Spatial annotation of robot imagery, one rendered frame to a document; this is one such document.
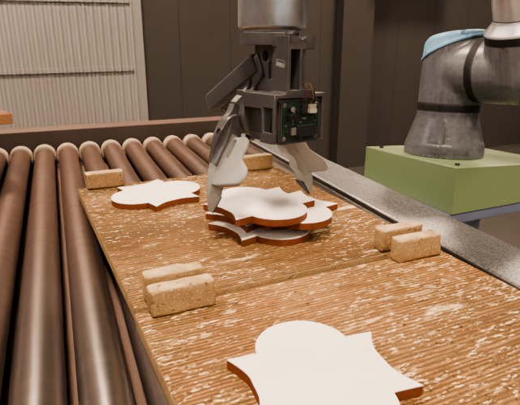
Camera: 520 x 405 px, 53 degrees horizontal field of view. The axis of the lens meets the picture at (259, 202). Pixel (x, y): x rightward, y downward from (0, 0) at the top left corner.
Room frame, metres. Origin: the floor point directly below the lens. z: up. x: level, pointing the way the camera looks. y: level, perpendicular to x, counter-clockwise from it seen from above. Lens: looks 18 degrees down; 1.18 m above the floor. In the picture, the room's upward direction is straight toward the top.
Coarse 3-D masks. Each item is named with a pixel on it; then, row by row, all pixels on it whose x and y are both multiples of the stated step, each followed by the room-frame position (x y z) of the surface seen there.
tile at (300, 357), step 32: (256, 352) 0.34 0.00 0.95; (288, 352) 0.34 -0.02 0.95; (320, 352) 0.34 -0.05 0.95; (352, 352) 0.34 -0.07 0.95; (256, 384) 0.30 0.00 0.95; (288, 384) 0.30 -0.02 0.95; (320, 384) 0.30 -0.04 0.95; (352, 384) 0.30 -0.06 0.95; (384, 384) 0.30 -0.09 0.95; (416, 384) 0.30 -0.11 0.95
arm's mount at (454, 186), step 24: (384, 168) 1.02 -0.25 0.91; (408, 168) 0.96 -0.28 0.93; (432, 168) 0.90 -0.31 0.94; (456, 168) 0.85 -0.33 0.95; (480, 168) 0.87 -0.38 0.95; (504, 168) 0.89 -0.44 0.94; (408, 192) 0.95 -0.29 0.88; (432, 192) 0.89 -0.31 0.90; (456, 192) 0.85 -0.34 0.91; (480, 192) 0.87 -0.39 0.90; (504, 192) 0.90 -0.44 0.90
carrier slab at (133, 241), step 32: (96, 192) 0.77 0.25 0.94; (288, 192) 0.77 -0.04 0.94; (320, 192) 0.77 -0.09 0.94; (96, 224) 0.63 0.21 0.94; (128, 224) 0.63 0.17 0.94; (160, 224) 0.63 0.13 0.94; (192, 224) 0.63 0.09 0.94; (352, 224) 0.63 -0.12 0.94; (384, 224) 0.63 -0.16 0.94; (128, 256) 0.53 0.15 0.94; (160, 256) 0.53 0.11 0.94; (192, 256) 0.53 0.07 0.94; (224, 256) 0.53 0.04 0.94; (256, 256) 0.53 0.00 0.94; (288, 256) 0.53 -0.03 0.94; (320, 256) 0.53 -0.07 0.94; (352, 256) 0.53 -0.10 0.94; (384, 256) 0.54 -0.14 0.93; (128, 288) 0.45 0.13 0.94; (224, 288) 0.46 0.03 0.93
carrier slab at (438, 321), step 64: (448, 256) 0.53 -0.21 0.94; (192, 320) 0.40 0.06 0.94; (256, 320) 0.40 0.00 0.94; (320, 320) 0.40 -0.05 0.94; (384, 320) 0.40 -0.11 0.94; (448, 320) 0.40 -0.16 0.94; (512, 320) 0.40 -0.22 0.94; (192, 384) 0.31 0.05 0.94; (448, 384) 0.31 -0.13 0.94; (512, 384) 0.31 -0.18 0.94
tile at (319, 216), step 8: (296, 192) 0.68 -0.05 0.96; (320, 200) 0.65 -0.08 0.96; (312, 208) 0.61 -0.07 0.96; (320, 208) 0.61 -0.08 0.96; (328, 208) 0.62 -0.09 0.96; (336, 208) 0.63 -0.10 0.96; (312, 216) 0.58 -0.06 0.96; (320, 216) 0.58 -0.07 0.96; (328, 216) 0.58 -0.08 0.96; (296, 224) 0.56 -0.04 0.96; (304, 224) 0.56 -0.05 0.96; (312, 224) 0.56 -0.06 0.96; (320, 224) 0.57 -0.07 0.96; (328, 224) 0.58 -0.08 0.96
